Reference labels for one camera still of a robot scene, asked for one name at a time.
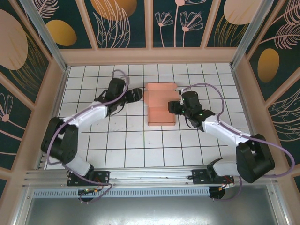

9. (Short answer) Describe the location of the pink paper box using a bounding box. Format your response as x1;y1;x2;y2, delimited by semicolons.
144;82;180;127

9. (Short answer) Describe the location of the black base plate right arm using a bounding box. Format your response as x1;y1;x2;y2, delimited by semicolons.
191;169;235;186

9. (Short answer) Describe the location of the black base plate left arm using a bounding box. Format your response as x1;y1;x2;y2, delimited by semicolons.
67;171;111;187

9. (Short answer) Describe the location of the grey metal sheet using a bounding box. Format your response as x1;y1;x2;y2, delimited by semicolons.
16;185;288;225

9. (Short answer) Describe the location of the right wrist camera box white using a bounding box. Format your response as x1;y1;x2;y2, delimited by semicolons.
177;88;186;104

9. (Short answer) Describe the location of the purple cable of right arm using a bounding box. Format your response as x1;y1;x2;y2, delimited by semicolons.
180;83;296;202

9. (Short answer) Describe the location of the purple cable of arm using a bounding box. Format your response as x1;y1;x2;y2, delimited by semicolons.
46;69;131;204
180;83;296;202

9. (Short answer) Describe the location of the aluminium mounting rail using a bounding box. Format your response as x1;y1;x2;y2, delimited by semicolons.
22;166;279;188

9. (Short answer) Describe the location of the aluminium corner post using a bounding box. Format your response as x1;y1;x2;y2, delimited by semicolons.
229;0;270;69
20;0;71;72

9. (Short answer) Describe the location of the slotted grey cable duct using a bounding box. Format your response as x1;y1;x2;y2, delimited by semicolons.
32;187;211;198

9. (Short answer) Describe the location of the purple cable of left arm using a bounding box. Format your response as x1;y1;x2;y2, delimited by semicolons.
46;69;131;204

